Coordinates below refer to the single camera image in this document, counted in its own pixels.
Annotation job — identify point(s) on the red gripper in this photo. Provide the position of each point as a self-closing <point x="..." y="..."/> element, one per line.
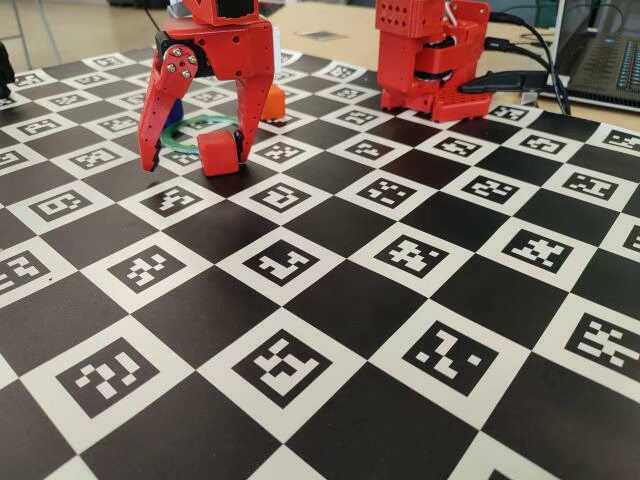
<point x="227" y="50"/>

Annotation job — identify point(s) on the blue cube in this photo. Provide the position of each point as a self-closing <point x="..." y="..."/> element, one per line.
<point x="176" y="112"/>

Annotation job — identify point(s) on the red cube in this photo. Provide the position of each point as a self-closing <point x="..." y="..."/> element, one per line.
<point x="217" y="155"/>

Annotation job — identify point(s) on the orange cube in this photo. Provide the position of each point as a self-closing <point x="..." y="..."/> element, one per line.
<point x="274" y="105"/>

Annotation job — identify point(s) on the red robot arm with base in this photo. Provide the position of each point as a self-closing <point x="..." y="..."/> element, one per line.
<point x="400" y="65"/>

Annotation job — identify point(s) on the small printed marker sheet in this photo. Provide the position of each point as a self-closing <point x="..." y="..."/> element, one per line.
<point x="320" y="34"/>

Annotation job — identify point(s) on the grey metal leg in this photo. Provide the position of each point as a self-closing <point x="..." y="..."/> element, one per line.
<point x="21" y="30"/>

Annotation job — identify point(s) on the black bulky object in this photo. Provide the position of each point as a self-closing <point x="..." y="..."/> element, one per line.
<point x="5" y="70"/>

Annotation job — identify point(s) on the black white marker checkerboard mat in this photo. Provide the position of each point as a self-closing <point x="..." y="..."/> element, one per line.
<point x="350" y="300"/>

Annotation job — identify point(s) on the thick black power connector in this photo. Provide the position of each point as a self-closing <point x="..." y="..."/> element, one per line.
<point x="500" y="82"/>

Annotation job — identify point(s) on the green box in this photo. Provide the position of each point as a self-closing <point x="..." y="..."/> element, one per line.
<point x="546" y="10"/>

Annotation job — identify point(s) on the dark laptop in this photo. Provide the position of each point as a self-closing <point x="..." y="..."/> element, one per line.
<point x="600" y="60"/>

